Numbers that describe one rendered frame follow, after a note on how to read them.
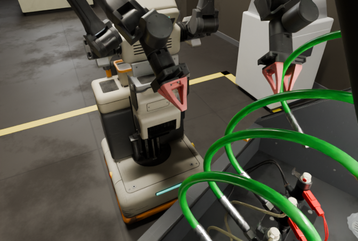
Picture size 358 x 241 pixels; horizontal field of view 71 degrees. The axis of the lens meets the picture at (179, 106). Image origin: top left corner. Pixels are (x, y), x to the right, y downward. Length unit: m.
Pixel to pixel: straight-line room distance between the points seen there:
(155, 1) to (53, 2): 6.20
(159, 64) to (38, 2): 6.66
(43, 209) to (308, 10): 1.95
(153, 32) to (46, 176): 1.91
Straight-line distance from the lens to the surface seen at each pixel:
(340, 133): 0.91
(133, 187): 1.64
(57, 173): 2.30
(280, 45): 0.69
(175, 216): 0.72
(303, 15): 0.66
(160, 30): 0.55
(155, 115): 1.27
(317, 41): 0.59
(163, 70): 0.56
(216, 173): 0.35
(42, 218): 2.07
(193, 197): 0.75
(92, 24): 0.94
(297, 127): 0.69
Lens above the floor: 1.56
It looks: 35 degrees down
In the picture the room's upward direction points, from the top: 2 degrees counter-clockwise
